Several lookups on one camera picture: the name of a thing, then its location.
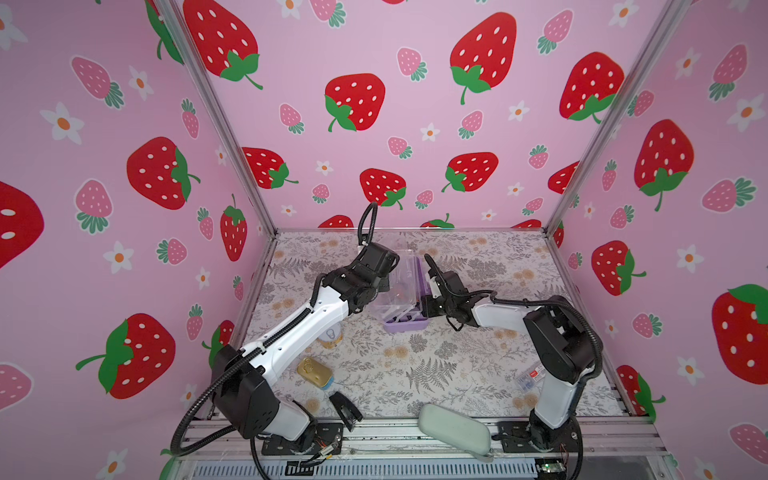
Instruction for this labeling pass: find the purple plastic tool box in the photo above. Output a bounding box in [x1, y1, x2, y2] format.
[369, 249, 430, 334]

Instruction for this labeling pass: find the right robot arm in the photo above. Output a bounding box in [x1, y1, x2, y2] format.
[422, 254, 603, 451]

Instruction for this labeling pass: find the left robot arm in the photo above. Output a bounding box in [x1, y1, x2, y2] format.
[170, 242, 400, 457]

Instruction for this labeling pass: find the rectangular gold fish tin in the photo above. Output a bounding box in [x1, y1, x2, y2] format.
[297, 357, 334, 390]

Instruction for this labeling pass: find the small clear screw bag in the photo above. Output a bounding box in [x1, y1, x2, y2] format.
[515, 362, 546, 392]

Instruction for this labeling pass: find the small black clip device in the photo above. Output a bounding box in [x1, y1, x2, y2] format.
[329, 391, 364, 432]

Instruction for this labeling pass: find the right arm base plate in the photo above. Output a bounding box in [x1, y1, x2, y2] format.
[492, 421, 583, 454]

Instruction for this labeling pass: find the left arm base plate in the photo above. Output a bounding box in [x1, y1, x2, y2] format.
[260, 422, 345, 457]

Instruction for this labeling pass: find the aluminium front rail frame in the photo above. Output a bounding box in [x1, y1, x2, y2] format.
[162, 417, 683, 479]

